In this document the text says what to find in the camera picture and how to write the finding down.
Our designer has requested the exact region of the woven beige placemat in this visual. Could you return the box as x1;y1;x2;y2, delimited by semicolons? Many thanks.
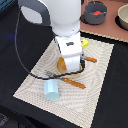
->
14;38;114;128

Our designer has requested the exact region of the red tomato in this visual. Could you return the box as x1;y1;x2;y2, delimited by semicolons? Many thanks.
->
93;11;101;15

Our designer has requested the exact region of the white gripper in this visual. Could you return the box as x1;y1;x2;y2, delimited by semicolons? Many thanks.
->
55;33;82;72

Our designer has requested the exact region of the orange bread loaf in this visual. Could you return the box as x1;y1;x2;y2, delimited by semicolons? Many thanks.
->
59;57;66;68

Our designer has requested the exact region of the beige bowl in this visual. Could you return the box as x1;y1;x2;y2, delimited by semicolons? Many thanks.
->
118;4;128;30

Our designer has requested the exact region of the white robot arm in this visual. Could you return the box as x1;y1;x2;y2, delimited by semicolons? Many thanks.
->
18;0;82;72

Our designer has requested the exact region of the grey cooking pot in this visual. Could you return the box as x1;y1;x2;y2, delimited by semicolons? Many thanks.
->
84;0;107;25

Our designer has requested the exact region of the fork with orange handle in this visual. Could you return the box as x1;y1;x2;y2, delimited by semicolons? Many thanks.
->
45;70;86;89

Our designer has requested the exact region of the knife with orange handle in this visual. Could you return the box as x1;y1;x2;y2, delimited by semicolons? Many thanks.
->
85;57;97;63

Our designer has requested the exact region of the light blue cup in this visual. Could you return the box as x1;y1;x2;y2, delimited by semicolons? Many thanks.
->
44;79;59;100

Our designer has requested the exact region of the yellow butter box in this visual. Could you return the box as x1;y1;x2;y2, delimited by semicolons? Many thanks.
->
81;39;89;48

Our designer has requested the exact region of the round wooden plate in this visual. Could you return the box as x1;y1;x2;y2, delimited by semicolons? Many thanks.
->
56;59;83;78

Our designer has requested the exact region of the brown stove top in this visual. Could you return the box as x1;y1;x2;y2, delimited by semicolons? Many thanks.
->
80;0;128;43

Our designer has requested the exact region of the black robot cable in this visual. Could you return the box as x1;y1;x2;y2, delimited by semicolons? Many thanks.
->
14;13;86;81

